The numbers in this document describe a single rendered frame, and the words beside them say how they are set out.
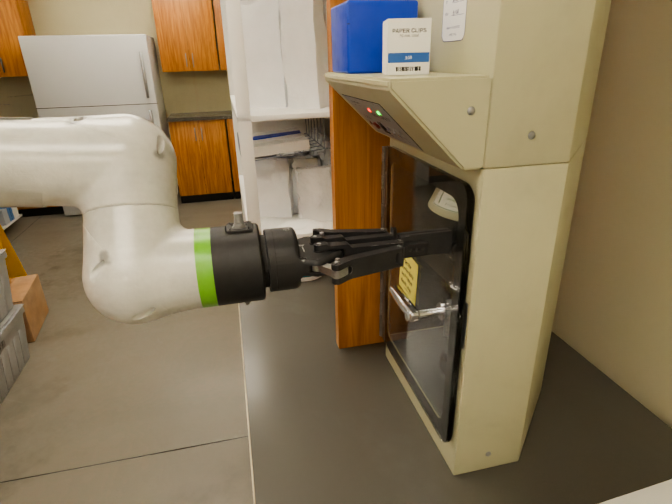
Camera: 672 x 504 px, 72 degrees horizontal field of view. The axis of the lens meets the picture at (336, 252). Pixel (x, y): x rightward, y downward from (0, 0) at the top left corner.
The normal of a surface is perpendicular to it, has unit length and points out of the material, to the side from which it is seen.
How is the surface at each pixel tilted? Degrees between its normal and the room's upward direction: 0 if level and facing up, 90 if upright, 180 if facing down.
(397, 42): 90
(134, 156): 70
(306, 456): 0
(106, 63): 90
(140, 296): 90
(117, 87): 90
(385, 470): 0
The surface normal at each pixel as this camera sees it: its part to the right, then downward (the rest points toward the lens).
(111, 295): -0.05, 0.36
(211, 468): -0.03, -0.92
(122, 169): 0.29, -0.03
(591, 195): -0.97, 0.11
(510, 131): 0.22, 0.37
